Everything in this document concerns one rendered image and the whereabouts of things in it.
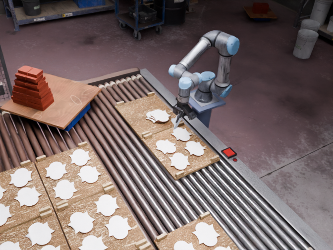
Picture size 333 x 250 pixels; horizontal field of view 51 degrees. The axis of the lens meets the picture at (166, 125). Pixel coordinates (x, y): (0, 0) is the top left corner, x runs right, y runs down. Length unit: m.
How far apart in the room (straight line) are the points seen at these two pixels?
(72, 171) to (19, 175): 0.30
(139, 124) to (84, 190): 0.67
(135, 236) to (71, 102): 1.11
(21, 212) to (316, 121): 3.47
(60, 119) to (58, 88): 0.38
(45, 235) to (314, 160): 2.86
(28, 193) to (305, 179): 2.59
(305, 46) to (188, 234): 4.30
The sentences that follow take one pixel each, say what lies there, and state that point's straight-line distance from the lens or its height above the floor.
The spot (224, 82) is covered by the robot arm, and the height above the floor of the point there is 1.13.
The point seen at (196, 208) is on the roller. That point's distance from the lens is 2.00.
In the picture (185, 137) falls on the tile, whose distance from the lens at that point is 2.36.
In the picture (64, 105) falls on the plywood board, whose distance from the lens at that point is 2.51.
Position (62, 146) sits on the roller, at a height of 0.92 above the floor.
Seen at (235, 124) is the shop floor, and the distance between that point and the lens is 4.08.
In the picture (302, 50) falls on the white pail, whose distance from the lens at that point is 5.74.
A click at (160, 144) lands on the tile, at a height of 0.95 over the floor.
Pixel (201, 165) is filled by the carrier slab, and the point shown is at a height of 0.94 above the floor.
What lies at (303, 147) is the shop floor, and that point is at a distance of 4.05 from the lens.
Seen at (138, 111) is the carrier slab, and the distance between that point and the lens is 2.57.
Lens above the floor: 2.50
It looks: 40 degrees down
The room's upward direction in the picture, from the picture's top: 4 degrees clockwise
